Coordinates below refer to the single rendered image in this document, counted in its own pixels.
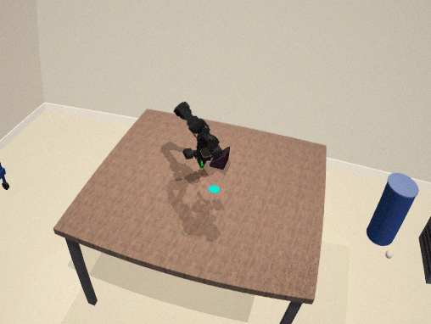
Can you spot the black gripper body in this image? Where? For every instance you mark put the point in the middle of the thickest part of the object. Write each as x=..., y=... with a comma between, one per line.
x=188, y=153

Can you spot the cyan circle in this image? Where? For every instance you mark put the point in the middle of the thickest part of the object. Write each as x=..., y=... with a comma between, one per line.
x=214, y=189

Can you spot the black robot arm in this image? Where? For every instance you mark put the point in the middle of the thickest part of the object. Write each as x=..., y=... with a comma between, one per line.
x=197, y=125

